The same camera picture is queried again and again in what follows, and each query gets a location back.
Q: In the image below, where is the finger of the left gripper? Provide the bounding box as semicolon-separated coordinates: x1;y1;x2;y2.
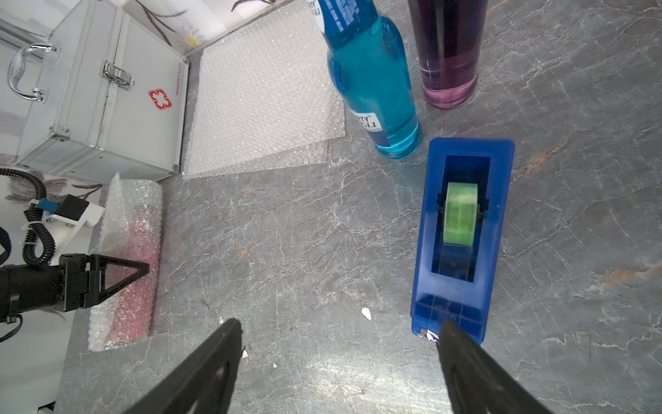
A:
90;255;150;307

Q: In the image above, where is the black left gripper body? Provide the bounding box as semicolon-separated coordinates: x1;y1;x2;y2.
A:
55;254;101;312

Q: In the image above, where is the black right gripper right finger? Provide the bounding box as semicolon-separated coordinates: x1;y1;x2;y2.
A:
437;320;550;413

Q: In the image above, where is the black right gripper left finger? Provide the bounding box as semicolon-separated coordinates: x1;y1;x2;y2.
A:
127;318;243;413

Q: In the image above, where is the blue tape dispenser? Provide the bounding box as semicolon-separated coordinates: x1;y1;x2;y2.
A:
410;138;515;343

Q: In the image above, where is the blue glass bottle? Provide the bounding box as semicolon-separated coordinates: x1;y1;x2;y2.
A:
305;0;422;159

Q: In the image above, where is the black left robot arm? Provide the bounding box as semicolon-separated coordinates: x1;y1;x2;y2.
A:
1;254;243;413

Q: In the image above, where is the bubble wrap sheet stack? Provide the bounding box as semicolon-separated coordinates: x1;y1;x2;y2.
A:
183;1;346;179

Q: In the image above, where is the small white debris piece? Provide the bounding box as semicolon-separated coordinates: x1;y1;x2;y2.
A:
361;307;372;320

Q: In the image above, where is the silver metal first-aid case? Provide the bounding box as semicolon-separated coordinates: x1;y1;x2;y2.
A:
7;1;189;184

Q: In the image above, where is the purple glass bottle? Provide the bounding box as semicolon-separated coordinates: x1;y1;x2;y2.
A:
409;0;488;110

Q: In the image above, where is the black corrugated cable hose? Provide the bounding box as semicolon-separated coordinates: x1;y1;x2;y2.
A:
0;166;57;267

